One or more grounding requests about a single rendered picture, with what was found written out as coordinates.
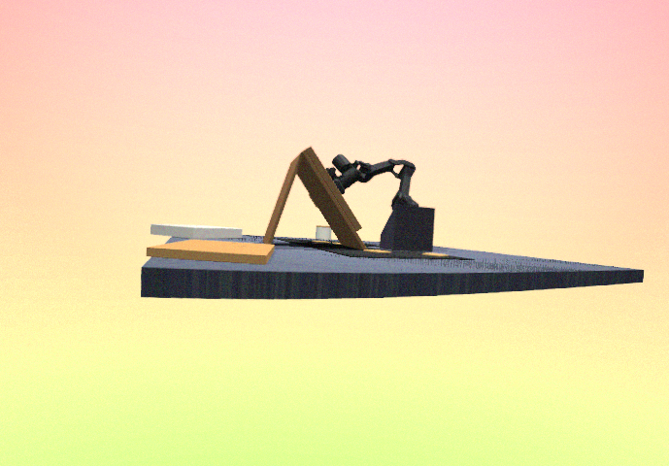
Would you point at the white flat square slab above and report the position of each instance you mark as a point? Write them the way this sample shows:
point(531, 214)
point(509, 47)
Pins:
point(190, 231)

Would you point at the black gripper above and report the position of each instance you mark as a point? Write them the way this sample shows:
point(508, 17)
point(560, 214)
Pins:
point(343, 183)

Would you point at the small grey cylinder with orange top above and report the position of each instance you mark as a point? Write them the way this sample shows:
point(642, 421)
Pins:
point(323, 232)

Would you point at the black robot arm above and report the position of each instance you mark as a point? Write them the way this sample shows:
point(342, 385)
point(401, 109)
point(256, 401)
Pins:
point(367, 172)

